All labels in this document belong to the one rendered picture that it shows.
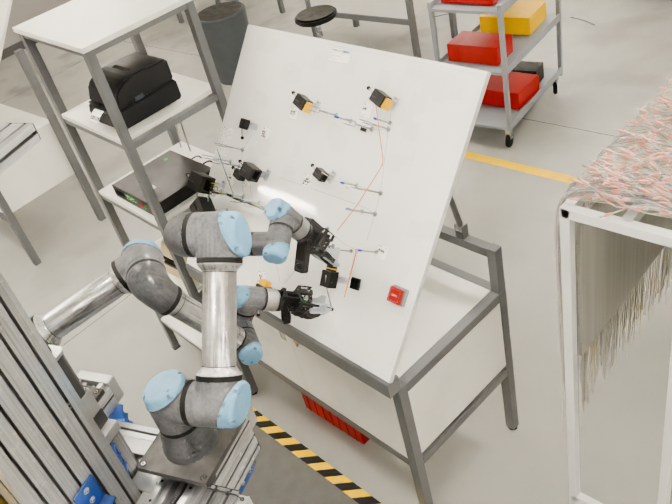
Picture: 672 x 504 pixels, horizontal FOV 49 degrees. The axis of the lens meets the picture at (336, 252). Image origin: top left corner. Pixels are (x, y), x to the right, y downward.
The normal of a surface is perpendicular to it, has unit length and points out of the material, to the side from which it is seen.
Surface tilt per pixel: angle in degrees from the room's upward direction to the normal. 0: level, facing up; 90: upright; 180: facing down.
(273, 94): 51
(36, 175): 90
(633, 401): 0
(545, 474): 0
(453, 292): 0
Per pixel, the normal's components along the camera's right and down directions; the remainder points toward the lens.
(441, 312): -0.21, -0.77
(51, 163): 0.74, 0.28
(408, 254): -0.67, -0.07
